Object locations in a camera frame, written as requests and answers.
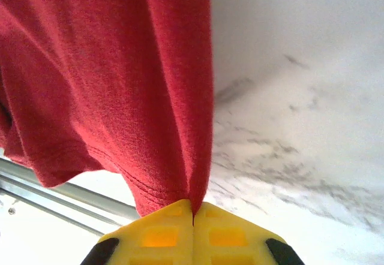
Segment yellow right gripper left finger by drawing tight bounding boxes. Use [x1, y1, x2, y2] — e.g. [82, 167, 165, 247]
[79, 198, 194, 265]

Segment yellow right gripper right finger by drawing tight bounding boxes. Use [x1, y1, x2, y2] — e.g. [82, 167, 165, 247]
[193, 201, 305, 265]

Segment red t-shirt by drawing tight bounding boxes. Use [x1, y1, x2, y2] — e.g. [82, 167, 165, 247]
[0, 0, 215, 218]

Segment aluminium mounting rail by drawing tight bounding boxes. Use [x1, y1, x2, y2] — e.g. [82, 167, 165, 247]
[0, 156, 139, 236]

